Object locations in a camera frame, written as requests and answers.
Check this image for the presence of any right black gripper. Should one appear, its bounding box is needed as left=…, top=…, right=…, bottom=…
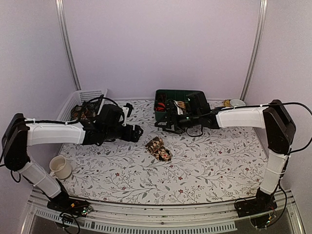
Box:
left=155, top=110, right=201, bottom=134

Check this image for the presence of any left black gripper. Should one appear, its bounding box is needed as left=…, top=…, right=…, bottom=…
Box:
left=105, top=124, right=144, bottom=143

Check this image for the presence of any flamingo patterned tie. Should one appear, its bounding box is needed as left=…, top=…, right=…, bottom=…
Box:
left=145, top=137, right=172, bottom=162

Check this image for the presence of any green divided organizer box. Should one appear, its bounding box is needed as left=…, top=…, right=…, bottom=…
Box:
left=154, top=89, right=202, bottom=120

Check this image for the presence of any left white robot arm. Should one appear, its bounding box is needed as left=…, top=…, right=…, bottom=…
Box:
left=1, top=113, right=143, bottom=212

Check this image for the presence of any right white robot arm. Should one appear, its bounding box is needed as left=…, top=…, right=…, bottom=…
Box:
left=155, top=99, right=296, bottom=213

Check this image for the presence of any pile of dark ties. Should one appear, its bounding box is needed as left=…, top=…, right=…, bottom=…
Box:
left=70, top=97, right=102, bottom=121

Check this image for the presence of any rolled orange black tie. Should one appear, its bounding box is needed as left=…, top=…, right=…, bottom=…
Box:
left=156, top=102, right=166, bottom=112

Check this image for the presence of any rolled tan tie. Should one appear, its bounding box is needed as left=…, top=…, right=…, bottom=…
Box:
left=175, top=101, right=186, bottom=109

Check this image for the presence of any rolled dark brown tie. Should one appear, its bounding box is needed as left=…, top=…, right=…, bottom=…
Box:
left=156, top=93, right=167, bottom=102

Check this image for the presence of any floral patterned table mat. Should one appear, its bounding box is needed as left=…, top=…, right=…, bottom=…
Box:
left=60, top=99, right=267, bottom=205

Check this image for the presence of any bamboo coaster mat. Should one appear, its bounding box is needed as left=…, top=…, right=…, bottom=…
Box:
left=223, top=99, right=231, bottom=107

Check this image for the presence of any white plastic basket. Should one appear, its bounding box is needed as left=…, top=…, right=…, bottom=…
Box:
left=57, top=88, right=108, bottom=121

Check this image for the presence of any pale green ceramic bowl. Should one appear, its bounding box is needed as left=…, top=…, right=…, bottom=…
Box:
left=230, top=98, right=246, bottom=107

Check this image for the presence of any white ceramic mug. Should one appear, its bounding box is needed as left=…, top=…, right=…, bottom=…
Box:
left=49, top=155, right=72, bottom=179

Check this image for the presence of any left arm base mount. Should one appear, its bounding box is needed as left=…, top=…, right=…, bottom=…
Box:
left=47, top=198, right=94, bottom=217

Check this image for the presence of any front aluminium rail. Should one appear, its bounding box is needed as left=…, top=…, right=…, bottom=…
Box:
left=21, top=189, right=305, bottom=234

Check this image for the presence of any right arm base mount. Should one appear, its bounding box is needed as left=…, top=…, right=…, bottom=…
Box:
left=234, top=198, right=277, bottom=217

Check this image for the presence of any left aluminium frame post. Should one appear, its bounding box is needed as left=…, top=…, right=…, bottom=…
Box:
left=55, top=0, right=81, bottom=91

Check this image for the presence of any aluminium frame post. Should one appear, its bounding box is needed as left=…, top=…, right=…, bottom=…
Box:
left=55, top=0, right=81, bottom=91
left=240, top=0, right=268, bottom=101

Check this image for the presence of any right aluminium frame post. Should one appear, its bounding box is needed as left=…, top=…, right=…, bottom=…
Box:
left=240, top=0, right=268, bottom=101

